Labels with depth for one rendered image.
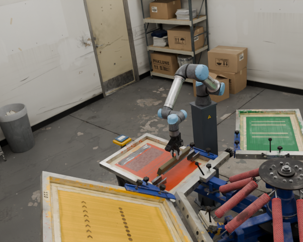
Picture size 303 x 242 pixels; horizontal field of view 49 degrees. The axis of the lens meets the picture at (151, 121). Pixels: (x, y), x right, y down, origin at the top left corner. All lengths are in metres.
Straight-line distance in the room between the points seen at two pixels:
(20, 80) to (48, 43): 0.78
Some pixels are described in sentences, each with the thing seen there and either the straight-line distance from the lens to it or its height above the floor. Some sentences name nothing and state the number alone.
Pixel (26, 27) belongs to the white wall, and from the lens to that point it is 5.75.
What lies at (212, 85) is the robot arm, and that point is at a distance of 2.85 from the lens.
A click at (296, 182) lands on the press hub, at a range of 2.01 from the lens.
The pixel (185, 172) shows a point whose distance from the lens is 2.64.
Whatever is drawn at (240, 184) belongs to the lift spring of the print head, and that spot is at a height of 1.17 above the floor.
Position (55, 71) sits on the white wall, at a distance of 6.05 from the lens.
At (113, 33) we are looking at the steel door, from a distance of 6.81.
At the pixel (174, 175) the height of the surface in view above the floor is 0.96.
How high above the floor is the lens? 2.54
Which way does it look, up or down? 27 degrees down
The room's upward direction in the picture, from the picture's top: 8 degrees counter-clockwise
